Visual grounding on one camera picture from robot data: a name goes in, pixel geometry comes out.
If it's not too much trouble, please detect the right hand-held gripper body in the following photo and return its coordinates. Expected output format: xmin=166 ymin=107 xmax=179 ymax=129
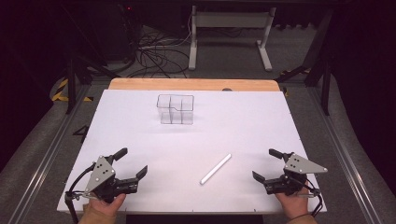
xmin=262 ymin=151 xmax=329 ymax=198

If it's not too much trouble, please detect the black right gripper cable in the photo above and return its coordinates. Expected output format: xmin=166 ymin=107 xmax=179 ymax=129
xmin=298 ymin=177 xmax=324 ymax=218

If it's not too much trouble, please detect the bundle of black floor cables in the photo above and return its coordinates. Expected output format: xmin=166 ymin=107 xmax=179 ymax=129
xmin=125 ymin=26 xmax=191 ymax=79

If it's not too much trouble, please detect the yellow black hazard tape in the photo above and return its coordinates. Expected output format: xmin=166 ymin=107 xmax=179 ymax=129
xmin=50 ymin=77 xmax=94 ymax=103

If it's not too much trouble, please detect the black equipment case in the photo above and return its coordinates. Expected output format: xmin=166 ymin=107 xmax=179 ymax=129
xmin=101 ymin=2 xmax=141 ymax=64

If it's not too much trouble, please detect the black tape mark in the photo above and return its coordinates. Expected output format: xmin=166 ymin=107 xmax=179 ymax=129
xmin=72 ymin=124 xmax=91 ymax=145

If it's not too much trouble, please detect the person's left hand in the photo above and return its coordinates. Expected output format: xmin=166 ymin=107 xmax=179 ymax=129
xmin=81 ymin=192 xmax=127 ymax=219

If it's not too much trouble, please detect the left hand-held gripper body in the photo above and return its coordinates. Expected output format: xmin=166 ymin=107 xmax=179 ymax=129
xmin=83 ymin=153 xmax=140 ymax=204

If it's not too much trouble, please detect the white metal desk frame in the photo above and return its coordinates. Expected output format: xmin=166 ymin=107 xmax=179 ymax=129
xmin=188 ymin=5 xmax=277 ymax=73

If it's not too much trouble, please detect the aluminium floor rail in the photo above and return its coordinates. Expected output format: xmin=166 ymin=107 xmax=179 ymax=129
xmin=6 ymin=83 xmax=92 ymax=224
xmin=306 ymin=85 xmax=389 ymax=224

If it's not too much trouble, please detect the person's right hand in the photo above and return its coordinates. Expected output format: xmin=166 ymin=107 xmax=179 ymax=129
xmin=275 ymin=186 xmax=311 ymax=220

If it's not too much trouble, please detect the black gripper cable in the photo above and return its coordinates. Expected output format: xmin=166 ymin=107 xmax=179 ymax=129
xmin=64 ymin=162 xmax=96 ymax=224
xmin=298 ymin=177 xmax=324 ymax=218

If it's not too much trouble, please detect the black tripod stand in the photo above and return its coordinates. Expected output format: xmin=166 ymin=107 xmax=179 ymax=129
xmin=64 ymin=46 xmax=120 ymax=115

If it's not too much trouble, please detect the clear plastic organizer box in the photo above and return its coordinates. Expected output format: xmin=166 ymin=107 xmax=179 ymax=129
xmin=156 ymin=93 xmax=195 ymax=126

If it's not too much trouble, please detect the white stick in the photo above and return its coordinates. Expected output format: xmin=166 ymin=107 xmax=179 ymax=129
xmin=199 ymin=152 xmax=233 ymax=186

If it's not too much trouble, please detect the black metal stand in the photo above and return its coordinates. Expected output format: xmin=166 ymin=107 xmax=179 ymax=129
xmin=274 ymin=7 xmax=334 ymax=117

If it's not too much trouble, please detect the white board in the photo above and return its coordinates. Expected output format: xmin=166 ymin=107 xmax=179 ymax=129
xmin=56 ymin=89 xmax=328 ymax=216

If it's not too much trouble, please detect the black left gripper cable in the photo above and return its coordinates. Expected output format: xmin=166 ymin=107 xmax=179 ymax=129
xmin=64 ymin=162 xmax=96 ymax=224

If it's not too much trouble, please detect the wooden table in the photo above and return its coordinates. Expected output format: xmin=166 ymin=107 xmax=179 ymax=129
xmin=107 ymin=77 xmax=281 ymax=92

